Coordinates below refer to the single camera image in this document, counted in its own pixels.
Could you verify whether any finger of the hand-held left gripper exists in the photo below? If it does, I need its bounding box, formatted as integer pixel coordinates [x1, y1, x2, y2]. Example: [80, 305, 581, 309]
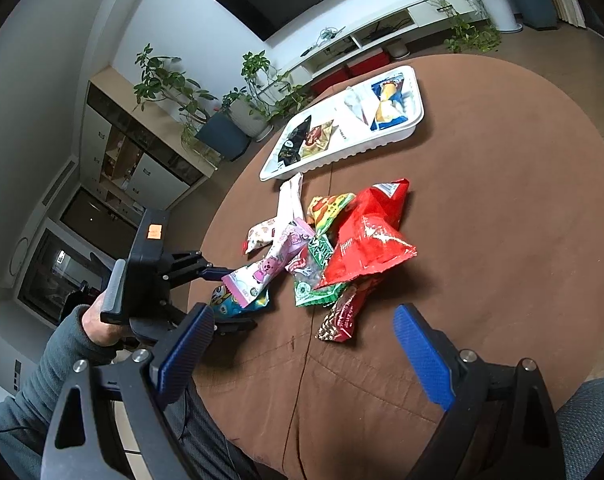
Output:
[159, 249, 243, 286]
[213, 316, 259, 336]

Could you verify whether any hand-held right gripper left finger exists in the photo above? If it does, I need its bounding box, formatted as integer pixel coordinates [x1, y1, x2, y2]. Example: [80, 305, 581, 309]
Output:
[42, 302, 243, 480]

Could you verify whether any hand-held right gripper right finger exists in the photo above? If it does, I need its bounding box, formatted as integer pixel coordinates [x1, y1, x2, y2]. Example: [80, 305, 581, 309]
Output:
[392, 304, 570, 480]

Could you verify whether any light blue chips packet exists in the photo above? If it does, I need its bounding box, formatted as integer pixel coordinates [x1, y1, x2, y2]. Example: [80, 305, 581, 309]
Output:
[211, 284, 271, 318]

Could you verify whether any pink cartoon snack packet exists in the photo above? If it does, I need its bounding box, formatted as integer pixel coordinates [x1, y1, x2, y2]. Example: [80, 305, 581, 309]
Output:
[221, 217, 315, 311]

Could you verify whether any white packet with red print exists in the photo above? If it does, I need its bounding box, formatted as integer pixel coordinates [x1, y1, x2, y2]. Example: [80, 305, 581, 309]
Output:
[246, 215, 285, 256]

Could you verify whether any green and white snack packet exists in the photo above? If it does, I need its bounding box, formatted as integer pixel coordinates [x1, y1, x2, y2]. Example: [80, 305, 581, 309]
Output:
[293, 234, 349, 308]

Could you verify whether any red-brown patterned snack packet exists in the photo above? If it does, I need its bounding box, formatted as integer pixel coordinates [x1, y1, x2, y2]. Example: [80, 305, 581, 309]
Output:
[316, 284, 364, 343]

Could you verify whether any long white snack packet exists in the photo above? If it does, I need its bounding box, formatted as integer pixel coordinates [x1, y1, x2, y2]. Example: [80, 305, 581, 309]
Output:
[276, 172, 304, 233]

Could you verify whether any large red snack packet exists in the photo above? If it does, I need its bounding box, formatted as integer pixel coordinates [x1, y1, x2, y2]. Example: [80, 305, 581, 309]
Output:
[313, 177, 418, 290]

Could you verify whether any orange and green snack packet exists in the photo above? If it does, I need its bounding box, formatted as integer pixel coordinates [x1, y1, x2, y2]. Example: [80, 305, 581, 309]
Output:
[307, 192, 357, 235]

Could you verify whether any black snack packet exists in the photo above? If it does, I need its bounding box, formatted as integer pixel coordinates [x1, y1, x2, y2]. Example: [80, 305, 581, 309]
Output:
[277, 116, 313, 167]

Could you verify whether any gold snack packet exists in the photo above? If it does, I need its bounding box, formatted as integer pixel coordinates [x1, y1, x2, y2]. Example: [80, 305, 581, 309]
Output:
[301, 122, 333, 157]

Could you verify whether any white plastic tray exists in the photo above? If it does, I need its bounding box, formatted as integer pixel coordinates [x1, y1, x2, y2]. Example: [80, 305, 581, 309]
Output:
[259, 65, 427, 182]

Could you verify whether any blue and white snack packet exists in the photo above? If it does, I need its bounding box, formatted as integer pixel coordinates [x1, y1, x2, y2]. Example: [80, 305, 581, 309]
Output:
[371, 80, 410, 128]

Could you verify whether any person's left forearm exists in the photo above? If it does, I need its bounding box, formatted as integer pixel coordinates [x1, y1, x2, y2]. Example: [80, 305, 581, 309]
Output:
[0, 305, 120, 480]

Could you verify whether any person's left hand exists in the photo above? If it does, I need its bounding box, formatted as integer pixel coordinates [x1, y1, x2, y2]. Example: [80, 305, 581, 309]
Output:
[79, 287, 130, 348]

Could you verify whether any dark glass sliding door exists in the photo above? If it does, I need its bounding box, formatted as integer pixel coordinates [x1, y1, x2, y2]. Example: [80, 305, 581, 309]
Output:
[12, 185, 140, 326]

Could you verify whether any small-leaf tree in blue-grey pot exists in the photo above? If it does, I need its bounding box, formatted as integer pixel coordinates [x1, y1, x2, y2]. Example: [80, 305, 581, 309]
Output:
[132, 44, 253, 162]

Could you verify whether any plant in grey-white pot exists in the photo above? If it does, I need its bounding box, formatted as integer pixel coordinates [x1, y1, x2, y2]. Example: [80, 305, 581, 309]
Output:
[222, 87, 274, 142]

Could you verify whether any brown tablecloth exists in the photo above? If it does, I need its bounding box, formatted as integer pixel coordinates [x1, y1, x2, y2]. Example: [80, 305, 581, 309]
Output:
[187, 52, 604, 480]

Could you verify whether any trailing pothos plant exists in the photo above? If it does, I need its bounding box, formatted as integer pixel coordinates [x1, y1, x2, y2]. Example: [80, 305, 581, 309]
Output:
[241, 50, 310, 122]

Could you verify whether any red storage box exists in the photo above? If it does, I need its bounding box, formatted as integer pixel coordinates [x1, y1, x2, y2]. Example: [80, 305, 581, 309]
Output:
[309, 72, 353, 97]
[347, 50, 388, 73]

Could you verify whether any thin trailing vine plant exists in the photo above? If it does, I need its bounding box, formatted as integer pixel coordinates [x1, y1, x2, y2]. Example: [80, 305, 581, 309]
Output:
[404, 0, 503, 54]

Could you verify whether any white television console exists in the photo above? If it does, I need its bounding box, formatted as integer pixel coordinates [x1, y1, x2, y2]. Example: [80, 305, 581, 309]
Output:
[267, 0, 488, 96]

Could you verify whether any white and wood wall cabinet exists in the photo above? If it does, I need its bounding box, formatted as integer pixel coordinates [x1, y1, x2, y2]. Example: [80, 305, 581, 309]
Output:
[78, 70, 209, 211]

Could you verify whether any small tangled cable bundle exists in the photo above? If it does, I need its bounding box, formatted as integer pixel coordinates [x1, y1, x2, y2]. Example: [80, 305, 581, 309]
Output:
[316, 26, 345, 46]

